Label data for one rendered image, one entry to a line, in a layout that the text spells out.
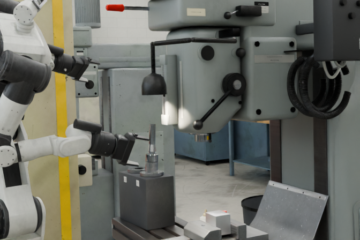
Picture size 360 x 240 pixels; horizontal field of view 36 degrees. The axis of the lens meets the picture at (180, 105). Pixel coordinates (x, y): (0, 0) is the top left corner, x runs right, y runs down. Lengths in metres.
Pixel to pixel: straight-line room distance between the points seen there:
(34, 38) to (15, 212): 0.61
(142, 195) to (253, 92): 0.62
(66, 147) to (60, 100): 1.43
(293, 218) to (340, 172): 0.23
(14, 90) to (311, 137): 0.97
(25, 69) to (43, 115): 1.55
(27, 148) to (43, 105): 1.41
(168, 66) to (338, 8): 0.51
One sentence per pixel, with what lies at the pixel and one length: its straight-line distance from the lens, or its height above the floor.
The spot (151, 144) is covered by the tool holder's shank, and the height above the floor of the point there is 1.23.
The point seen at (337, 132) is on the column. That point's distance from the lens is 1.81.
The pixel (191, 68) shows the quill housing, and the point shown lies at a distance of 1.60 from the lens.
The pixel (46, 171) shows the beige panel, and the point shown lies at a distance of 3.34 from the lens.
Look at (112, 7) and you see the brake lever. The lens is 1.70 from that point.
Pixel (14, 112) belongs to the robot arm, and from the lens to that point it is 1.82.
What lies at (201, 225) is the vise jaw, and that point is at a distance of 1.67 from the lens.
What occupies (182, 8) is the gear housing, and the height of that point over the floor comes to 1.67.
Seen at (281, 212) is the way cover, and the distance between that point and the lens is 1.97.
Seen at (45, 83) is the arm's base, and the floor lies 1.47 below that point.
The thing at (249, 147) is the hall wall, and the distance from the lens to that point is 9.09.
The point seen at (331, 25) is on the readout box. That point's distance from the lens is 1.53.
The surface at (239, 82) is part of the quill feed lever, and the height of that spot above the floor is 1.46.
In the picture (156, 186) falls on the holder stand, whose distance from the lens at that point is 2.01.
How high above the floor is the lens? 1.48
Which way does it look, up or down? 3 degrees down
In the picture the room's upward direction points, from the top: 2 degrees counter-clockwise
